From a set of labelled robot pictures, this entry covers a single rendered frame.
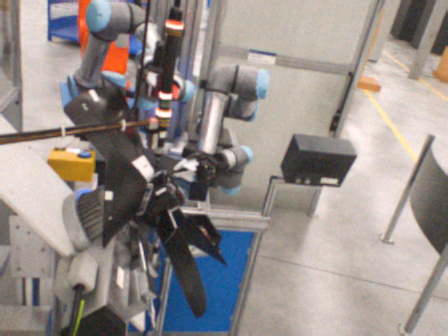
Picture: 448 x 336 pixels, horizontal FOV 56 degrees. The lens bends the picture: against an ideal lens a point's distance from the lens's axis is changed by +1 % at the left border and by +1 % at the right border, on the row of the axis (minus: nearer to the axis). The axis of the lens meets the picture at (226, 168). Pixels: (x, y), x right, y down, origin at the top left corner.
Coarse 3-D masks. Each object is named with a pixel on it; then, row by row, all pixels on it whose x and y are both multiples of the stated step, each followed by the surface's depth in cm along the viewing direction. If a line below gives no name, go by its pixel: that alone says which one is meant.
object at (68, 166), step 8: (56, 152) 160; (64, 152) 161; (72, 152) 162; (48, 160) 155; (56, 160) 156; (64, 160) 156; (72, 160) 157; (80, 160) 158; (88, 160) 159; (56, 168) 157; (64, 168) 157; (72, 168) 158; (80, 168) 159; (88, 168) 159; (64, 176) 159; (72, 176) 160; (80, 176) 160; (88, 176) 161
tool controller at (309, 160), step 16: (304, 144) 170; (320, 144) 173; (336, 144) 176; (288, 160) 177; (304, 160) 171; (320, 160) 172; (336, 160) 173; (352, 160) 174; (288, 176) 177; (304, 176) 177; (320, 176) 178; (336, 176) 179
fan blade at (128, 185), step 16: (112, 160) 92; (128, 160) 99; (112, 176) 91; (128, 176) 98; (112, 192) 91; (128, 192) 99; (144, 192) 110; (112, 208) 92; (128, 208) 102; (112, 224) 93
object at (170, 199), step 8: (160, 176) 118; (168, 176) 125; (160, 184) 117; (168, 184) 118; (176, 184) 127; (152, 192) 117; (168, 192) 116; (176, 192) 124; (152, 200) 117; (160, 200) 117; (168, 200) 117; (176, 200) 118; (184, 200) 124; (152, 208) 117; (160, 208) 118; (168, 208) 119; (136, 216) 117; (144, 216) 119; (152, 216) 122; (160, 216) 120; (144, 224) 118; (152, 224) 122
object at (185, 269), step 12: (168, 240) 119; (180, 240) 113; (168, 252) 120; (180, 252) 114; (180, 264) 115; (192, 264) 107; (180, 276) 117; (192, 276) 109; (192, 288) 111; (204, 288) 99; (192, 300) 114; (204, 300) 103; (204, 312) 108
